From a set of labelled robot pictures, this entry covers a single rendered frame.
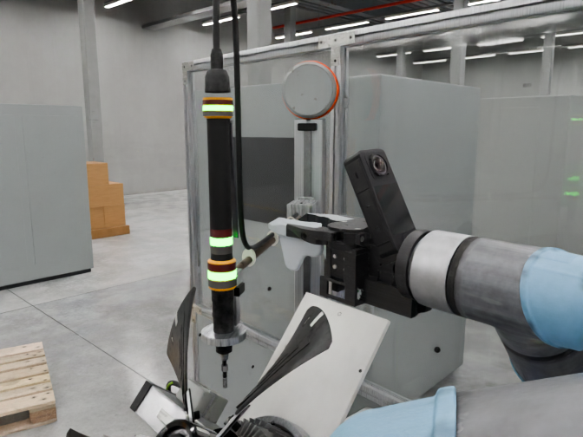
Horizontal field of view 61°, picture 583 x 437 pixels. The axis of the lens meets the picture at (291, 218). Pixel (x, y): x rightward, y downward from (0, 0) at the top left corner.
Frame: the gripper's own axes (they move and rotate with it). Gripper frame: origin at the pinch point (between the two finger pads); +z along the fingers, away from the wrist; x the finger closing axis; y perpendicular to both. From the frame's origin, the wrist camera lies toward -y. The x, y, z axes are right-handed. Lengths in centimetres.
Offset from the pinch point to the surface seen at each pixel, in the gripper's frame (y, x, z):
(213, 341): 20.1, -3.4, 13.6
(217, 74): -18.8, -1.2, 14.1
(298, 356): 26.2, 11.1, 10.6
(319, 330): 22.7, 15.5, 10.0
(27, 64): -155, 308, 1251
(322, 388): 45, 31, 24
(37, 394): 152, 33, 273
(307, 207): 9, 48, 47
